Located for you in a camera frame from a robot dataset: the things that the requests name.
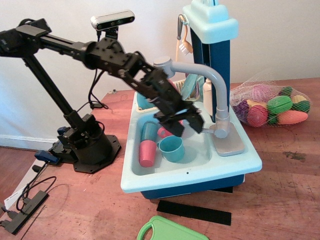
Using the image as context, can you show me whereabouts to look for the teal plate left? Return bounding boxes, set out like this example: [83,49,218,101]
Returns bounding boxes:
[136,92,155,110]

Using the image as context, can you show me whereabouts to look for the teal plates right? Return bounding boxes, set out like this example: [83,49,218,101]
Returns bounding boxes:
[180,74,205,101]

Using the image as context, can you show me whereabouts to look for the teal tumbler cup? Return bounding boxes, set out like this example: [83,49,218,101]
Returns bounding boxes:
[141,121,158,142]

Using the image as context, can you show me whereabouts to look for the cream dish rack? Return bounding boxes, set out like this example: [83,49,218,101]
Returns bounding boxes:
[136,79,200,113]

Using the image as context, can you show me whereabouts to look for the pink tumbler cup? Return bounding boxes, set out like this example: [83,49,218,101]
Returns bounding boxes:
[139,140,157,168]

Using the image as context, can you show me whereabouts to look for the net bag of toy food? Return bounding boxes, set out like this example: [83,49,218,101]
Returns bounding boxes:
[230,77,311,128]

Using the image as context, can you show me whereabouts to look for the white paper label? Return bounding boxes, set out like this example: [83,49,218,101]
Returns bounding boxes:
[4,188,23,209]

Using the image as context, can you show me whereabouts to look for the blue toy water tower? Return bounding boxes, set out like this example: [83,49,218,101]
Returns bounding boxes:
[182,0,240,123]

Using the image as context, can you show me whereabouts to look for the black camera cable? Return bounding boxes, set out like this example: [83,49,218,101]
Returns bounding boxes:
[88,68,113,110]

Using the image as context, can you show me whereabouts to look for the green cutting board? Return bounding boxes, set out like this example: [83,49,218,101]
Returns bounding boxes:
[136,215,209,240]

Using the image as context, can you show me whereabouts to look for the orange dish brush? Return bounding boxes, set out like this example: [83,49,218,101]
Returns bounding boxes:
[175,14,193,61]

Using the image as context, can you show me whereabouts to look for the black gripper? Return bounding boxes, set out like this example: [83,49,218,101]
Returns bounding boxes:
[147,87,204,137]

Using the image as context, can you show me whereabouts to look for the pink mug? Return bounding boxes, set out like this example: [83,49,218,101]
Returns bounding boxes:
[157,119,187,139]

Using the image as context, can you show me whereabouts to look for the light blue toy sink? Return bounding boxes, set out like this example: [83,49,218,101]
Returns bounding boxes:
[120,99,263,199]

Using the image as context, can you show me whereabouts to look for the teal mug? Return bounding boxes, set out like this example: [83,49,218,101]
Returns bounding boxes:
[157,135,185,163]

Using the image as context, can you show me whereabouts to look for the silver depth camera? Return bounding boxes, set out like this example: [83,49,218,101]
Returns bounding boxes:
[90,10,136,40]

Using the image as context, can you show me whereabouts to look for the blue clamp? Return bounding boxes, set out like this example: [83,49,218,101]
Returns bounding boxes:
[34,150,59,165]

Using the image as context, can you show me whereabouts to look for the grey toy faucet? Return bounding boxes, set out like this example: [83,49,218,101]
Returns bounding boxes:
[153,56,245,157]

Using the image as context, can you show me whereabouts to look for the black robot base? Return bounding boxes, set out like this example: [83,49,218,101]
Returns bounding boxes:
[49,111,121,174]

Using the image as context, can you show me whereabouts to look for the grey faucet lever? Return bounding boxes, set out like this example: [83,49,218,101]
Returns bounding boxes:
[201,128,215,134]

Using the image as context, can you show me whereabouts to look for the black usb hub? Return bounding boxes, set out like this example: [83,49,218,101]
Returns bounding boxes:
[0,190,49,235]

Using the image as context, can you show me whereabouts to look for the black velcro strip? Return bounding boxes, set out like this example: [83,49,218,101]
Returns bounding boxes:
[156,200,232,226]

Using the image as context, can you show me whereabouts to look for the white soap bottle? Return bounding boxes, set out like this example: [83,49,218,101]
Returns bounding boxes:
[202,78,213,116]

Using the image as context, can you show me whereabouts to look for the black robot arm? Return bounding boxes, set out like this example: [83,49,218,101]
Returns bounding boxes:
[0,18,204,137]

